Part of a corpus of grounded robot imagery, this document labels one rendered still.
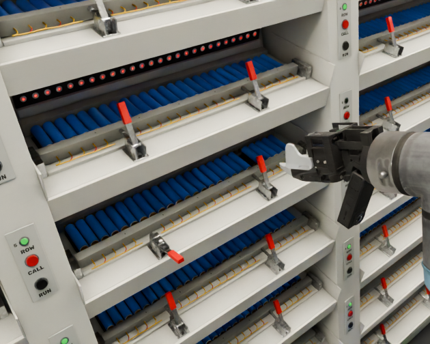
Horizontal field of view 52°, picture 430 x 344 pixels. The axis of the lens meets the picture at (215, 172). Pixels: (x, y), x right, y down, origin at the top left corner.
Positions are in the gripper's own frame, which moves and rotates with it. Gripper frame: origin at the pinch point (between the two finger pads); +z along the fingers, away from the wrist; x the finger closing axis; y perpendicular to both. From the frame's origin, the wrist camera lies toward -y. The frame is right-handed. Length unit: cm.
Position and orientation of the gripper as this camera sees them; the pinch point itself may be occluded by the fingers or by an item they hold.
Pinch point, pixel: (292, 164)
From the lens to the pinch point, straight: 84.2
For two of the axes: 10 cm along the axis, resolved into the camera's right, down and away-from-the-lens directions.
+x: -7.9, 3.7, -4.8
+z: -5.5, -0.8, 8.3
